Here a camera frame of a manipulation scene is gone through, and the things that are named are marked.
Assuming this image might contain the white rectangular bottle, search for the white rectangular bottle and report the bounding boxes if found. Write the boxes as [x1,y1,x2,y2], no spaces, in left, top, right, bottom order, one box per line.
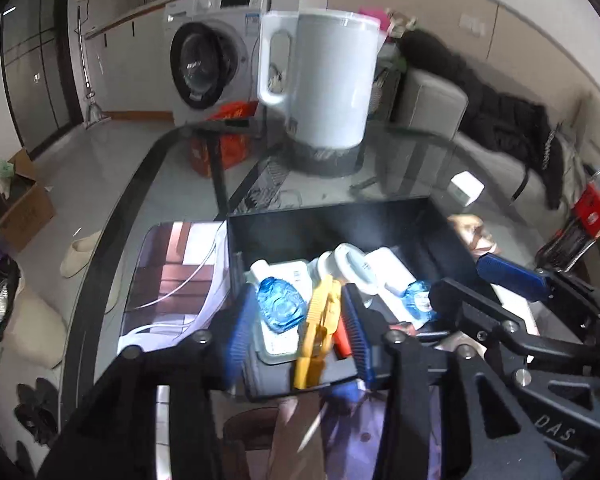
[364,247,416,297]

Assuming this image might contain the red white glue tube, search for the red white glue tube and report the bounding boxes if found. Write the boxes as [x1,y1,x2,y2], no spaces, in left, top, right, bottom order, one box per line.
[332,318,352,360]

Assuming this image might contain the yellow plastic clip tool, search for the yellow plastic clip tool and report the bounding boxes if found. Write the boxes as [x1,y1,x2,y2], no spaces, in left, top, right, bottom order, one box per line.
[294,275,342,390]

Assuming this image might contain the white green pill case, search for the white green pill case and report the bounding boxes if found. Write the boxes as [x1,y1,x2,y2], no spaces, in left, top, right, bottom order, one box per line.
[248,259,313,365]

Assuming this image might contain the blue transparent small bottle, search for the blue transparent small bottle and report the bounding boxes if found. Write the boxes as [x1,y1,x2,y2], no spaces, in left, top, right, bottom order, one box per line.
[257,276,306,334]

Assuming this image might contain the cola bottle red label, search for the cola bottle red label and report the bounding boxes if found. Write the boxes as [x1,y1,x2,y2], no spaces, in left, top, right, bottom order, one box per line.
[534,146,600,273]

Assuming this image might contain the white power adapter cube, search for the white power adapter cube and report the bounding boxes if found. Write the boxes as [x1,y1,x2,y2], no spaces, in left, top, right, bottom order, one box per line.
[448,170,484,207]

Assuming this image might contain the black jacket on sofa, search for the black jacket on sofa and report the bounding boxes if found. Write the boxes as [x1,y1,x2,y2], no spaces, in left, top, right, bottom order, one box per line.
[398,29,565,210]

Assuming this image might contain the black open cardboard box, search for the black open cardboard box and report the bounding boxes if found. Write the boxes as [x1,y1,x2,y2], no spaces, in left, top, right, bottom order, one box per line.
[226,196,491,401]

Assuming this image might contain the grey sofa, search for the grey sofa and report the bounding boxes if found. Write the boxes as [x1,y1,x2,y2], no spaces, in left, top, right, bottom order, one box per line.
[393,66,591,217]

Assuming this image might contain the beige slipper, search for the beige slipper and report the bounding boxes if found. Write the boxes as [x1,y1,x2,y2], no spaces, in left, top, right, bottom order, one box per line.
[59,231,102,278]

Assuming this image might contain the brown cardboard box on floor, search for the brown cardboard box on floor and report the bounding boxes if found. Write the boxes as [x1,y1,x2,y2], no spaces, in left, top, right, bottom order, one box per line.
[0,148,56,252]

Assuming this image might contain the white electric kettle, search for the white electric kettle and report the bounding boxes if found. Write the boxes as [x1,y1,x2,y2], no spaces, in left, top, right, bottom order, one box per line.
[257,10,385,178]

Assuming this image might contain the red cardboard box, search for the red cardboard box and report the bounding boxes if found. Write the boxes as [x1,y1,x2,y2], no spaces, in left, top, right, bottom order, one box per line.
[189,101,258,178]

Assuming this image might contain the pink plush clothing pile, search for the pink plush clothing pile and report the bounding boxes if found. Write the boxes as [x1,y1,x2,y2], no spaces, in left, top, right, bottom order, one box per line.
[358,6,417,38]

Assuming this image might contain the white kitchen cabinets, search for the white kitchen cabinets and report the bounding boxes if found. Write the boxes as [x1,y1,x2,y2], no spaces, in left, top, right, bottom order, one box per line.
[85,8,171,113]

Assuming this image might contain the white front-load washing machine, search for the white front-load washing machine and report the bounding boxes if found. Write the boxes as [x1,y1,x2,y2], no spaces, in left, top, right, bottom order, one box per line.
[163,0,270,127]

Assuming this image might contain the black framed glass door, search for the black framed glass door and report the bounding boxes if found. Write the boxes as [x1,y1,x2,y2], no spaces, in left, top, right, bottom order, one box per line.
[0,0,83,157]

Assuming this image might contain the wall light switch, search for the wall light switch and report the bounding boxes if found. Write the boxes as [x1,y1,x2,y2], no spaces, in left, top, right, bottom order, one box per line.
[458,14,486,38]

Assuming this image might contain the mop with metal handle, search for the mop with metal handle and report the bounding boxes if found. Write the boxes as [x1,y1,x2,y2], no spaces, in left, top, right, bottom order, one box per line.
[74,0,110,130]

